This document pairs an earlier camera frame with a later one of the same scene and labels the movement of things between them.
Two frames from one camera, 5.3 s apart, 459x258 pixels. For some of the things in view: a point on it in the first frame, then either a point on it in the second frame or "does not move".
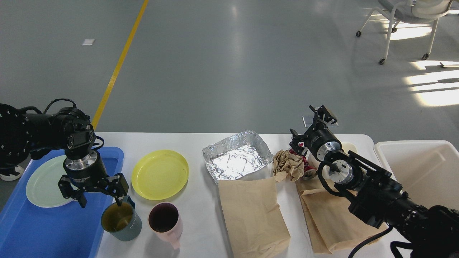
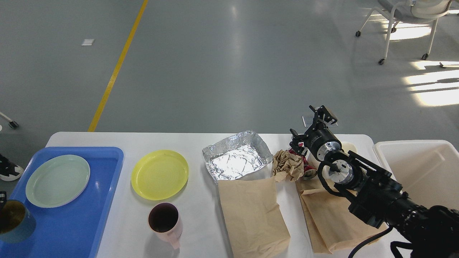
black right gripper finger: x=319 y=114 does not move
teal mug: x=122 y=221 to x=17 y=224
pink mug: x=164 y=220 does not move
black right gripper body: x=321 y=141 does not move
